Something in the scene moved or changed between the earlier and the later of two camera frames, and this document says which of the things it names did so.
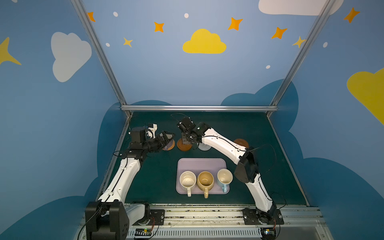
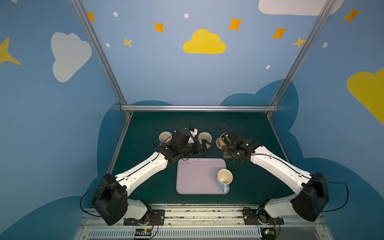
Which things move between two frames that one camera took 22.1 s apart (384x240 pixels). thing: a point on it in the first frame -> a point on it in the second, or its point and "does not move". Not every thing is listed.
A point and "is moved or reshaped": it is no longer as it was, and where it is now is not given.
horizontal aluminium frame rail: x=199 y=108 does not move
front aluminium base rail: x=224 y=222 does not move
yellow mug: x=205 y=181 is moved or reshaped
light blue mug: x=224 y=177 does not move
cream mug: x=187 y=181 is moved or reshaped
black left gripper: x=162 y=139 -> x=197 y=147
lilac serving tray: x=198 y=165 does not move
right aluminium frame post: x=325 y=10 does not move
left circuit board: x=143 y=232 does not move
